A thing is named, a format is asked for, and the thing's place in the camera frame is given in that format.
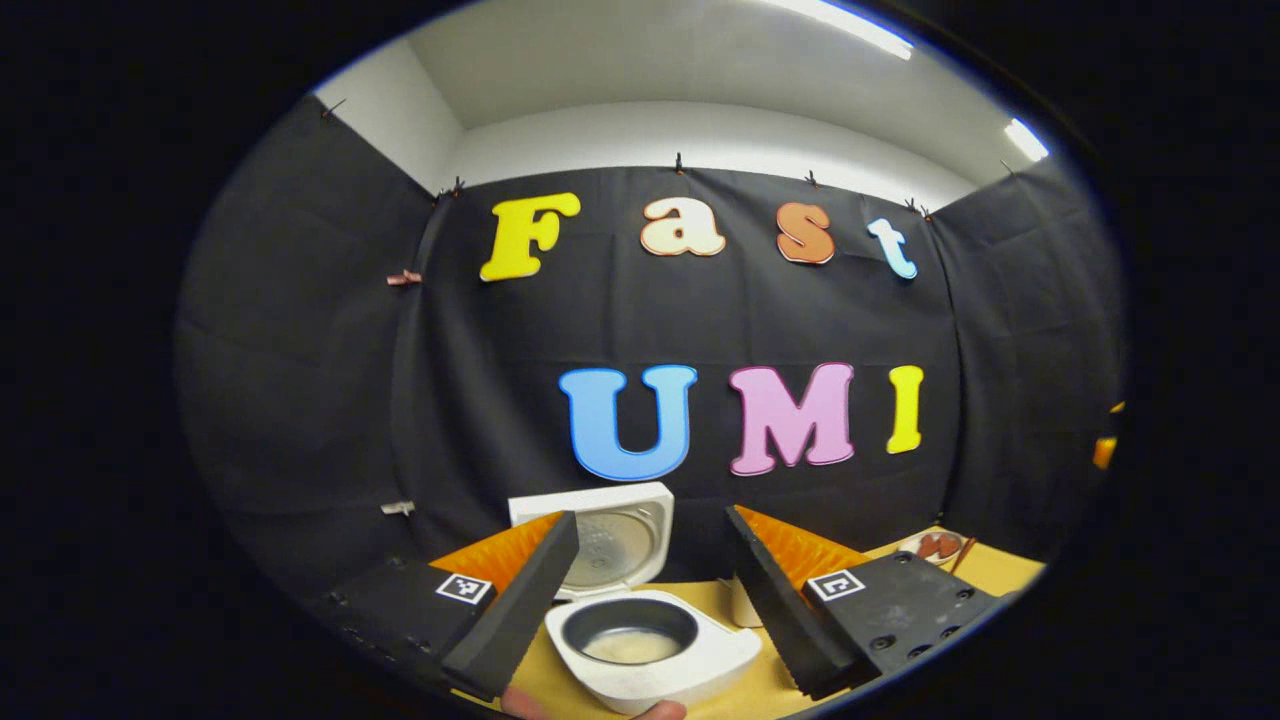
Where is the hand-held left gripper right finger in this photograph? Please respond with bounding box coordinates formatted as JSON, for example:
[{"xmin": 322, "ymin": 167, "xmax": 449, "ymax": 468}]
[{"xmin": 726, "ymin": 505, "xmax": 1001, "ymax": 701}]

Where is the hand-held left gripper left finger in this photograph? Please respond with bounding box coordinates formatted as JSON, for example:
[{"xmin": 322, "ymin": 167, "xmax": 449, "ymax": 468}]
[{"xmin": 330, "ymin": 512, "xmax": 580, "ymax": 701}]

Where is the white rice cooker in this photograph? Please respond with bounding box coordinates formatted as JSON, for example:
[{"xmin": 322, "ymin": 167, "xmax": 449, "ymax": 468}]
[{"xmin": 508, "ymin": 482, "xmax": 763, "ymax": 716}]

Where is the white toaster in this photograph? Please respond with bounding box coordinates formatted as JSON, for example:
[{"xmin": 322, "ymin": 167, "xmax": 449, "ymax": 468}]
[{"xmin": 720, "ymin": 575, "xmax": 766, "ymax": 629}]

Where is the white round plate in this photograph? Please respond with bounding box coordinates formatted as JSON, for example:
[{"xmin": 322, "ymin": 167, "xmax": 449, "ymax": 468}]
[{"xmin": 897, "ymin": 530, "xmax": 966, "ymax": 569}]

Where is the short ceiling light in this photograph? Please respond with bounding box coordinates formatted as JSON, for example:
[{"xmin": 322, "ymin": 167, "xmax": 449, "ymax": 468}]
[{"xmin": 1003, "ymin": 117, "xmax": 1051, "ymax": 163}]

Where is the black backdrop cloth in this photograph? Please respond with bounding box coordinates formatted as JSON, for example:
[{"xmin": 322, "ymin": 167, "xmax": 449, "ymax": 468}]
[{"xmin": 175, "ymin": 95, "xmax": 1129, "ymax": 611}]

